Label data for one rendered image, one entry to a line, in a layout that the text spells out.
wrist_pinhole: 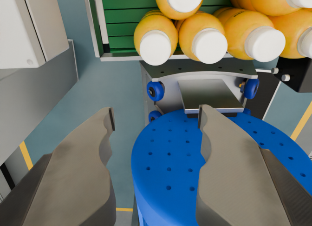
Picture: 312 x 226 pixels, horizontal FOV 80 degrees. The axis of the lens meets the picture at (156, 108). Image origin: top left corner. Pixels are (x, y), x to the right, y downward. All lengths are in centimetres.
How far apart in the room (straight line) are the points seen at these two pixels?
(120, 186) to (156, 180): 201
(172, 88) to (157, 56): 20
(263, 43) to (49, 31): 28
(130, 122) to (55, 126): 67
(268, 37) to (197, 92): 16
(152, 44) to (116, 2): 21
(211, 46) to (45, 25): 22
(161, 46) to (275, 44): 14
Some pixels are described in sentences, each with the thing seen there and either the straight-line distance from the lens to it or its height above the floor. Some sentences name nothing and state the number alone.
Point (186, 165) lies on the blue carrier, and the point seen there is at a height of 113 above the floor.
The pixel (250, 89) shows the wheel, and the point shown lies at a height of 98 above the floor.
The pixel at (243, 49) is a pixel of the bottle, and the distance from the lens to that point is 30.
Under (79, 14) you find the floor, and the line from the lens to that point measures 141.
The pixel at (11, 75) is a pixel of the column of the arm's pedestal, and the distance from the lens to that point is 93.
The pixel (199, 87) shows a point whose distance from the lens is 40.
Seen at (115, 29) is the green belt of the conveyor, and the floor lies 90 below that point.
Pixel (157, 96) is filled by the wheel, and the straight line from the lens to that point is 39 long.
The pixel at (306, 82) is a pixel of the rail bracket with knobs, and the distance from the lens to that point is 44.
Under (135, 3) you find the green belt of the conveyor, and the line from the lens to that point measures 43.
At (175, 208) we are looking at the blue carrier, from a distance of 26.
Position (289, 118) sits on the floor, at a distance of 196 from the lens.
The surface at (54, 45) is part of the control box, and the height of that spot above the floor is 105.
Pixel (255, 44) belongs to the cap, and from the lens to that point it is 27.
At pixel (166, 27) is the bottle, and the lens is 27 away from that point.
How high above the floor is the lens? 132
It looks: 59 degrees down
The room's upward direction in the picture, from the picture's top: 179 degrees counter-clockwise
